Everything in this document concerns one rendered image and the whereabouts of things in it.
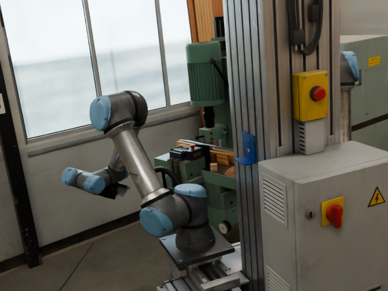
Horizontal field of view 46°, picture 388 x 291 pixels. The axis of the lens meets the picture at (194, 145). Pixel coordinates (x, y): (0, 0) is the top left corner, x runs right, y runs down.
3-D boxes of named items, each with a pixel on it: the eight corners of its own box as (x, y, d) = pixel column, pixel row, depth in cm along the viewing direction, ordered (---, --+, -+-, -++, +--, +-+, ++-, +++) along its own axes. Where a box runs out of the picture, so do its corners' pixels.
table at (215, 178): (141, 172, 250) (140, 162, 248) (182, 157, 270) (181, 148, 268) (223, 197, 207) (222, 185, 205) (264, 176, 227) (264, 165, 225)
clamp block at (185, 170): (167, 175, 233) (165, 159, 231) (187, 168, 242) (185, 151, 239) (187, 181, 223) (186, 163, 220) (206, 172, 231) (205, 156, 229)
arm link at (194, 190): (215, 216, 171) (212, 182, 167) (191, 230, 162) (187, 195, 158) (192, 209, 179) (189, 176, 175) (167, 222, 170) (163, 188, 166)
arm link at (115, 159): (144, 79, 176) (115, 167, 206) (122, 84, 168) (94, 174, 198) (163, 97, 171) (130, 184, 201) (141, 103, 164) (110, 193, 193)
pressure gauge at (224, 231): (218, 235, 221) (217, 220, 219) (224, 232, 224) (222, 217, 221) (228, 239, 217) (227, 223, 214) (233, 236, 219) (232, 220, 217)
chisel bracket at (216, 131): (200, 144, 241) (198, 129, 239) (217, 137, 250) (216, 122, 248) (209, 146, 236) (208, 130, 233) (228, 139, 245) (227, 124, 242)
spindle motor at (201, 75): (183, 105, 236) (177, 44, 228) (207, 99, 248) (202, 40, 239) (208, 108, 224) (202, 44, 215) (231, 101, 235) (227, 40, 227)
